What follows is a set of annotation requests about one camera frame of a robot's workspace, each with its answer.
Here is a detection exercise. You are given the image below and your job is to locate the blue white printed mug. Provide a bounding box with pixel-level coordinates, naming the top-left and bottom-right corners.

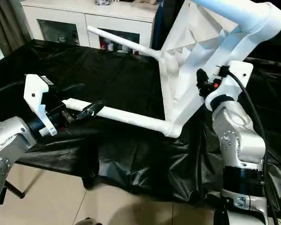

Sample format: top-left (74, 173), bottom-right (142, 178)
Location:
top-left (117, 43), bottom-right (130, 53)

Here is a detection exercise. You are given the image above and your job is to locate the white plastic table top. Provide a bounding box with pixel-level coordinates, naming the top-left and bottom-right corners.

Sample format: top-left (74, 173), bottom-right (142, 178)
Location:
top-left (158, 0), bottom-right (281, 139)

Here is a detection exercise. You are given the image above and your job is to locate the black table stand leg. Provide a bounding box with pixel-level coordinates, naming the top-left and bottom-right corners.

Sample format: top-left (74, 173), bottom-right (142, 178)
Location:
top-left (4, 168), bottom-right (46, 200)

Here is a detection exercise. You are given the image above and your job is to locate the white glass-door cabinet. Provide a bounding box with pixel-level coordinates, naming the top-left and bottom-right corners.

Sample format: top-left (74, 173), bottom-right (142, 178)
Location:
top-left (21, 0), bottom-right (160, 56)

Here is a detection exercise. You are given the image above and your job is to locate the black backdrop cloth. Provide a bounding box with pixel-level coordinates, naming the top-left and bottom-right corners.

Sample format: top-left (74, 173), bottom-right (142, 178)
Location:
top-left (154, 0), bottom-right (281, 65)

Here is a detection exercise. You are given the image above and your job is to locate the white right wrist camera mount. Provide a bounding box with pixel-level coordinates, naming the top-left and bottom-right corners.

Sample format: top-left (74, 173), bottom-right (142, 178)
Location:
top-left (205, 60), bottom-right (254, 111)

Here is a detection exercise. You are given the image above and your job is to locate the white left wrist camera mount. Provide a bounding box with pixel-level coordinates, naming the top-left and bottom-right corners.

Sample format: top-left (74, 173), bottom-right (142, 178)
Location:
top-left (23, 74), bottom-right (56, 137)

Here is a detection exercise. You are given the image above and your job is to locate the silver bowl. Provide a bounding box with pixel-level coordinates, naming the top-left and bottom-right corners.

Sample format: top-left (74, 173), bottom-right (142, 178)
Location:
top-left (95, 0), bottom-right (119, 7)

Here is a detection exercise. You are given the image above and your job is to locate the dark blue vertical panel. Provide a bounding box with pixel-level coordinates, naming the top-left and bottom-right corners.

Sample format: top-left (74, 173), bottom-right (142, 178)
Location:
top-left (152, 4), bottom-right (165, 50)

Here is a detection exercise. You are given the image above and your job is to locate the grey curtain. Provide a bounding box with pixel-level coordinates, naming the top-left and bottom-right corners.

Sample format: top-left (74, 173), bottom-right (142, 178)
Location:
top-left (0, 0), bottom-right (33, 66)

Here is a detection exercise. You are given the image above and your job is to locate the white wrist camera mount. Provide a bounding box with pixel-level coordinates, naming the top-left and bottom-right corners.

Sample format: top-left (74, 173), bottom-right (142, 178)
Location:
top-left (23, 74), bottom-right (56, 137)
top-left (205, 60), bottom-right (254, 111)

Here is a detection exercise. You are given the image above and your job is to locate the black mat cloth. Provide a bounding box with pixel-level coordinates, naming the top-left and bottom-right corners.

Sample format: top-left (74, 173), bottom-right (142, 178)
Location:
top-left (0, 39), bottom-right (281, 213)

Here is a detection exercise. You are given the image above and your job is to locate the white plastic table leg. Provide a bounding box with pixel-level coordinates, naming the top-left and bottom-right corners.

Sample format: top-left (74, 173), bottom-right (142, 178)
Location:
top-left (193, 0), bottom-right (281, 36)
top-left (61, 97), bottom-right (180, 138)
top-left (87, 25), bottom-right (171, 62)

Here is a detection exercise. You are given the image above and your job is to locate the grey low shelf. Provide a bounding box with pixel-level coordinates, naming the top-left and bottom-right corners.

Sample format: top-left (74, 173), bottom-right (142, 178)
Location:
top-left (245, 57), bottom-right (281, 71)

